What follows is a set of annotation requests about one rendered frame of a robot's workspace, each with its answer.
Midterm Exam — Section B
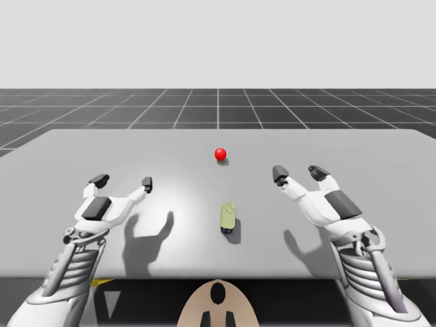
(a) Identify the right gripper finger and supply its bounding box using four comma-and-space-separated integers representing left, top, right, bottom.
272, 165, 309, 202
307, 165, 341, 193

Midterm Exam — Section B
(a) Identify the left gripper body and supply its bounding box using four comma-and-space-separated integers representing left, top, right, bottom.
72, 195, 134, 236

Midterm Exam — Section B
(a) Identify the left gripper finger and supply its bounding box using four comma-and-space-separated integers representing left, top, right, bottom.
81, 174, 111, 200
119, 176, 153, 205

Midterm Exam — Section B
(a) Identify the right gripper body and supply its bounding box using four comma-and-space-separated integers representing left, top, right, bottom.
294, 189, 370, 236

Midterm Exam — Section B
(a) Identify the green and blue rectangular can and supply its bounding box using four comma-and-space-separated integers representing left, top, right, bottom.
219, 202, 236, 236

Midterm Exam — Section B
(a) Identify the tan robot part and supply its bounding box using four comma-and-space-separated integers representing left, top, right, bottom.
177, 279, 260, 327

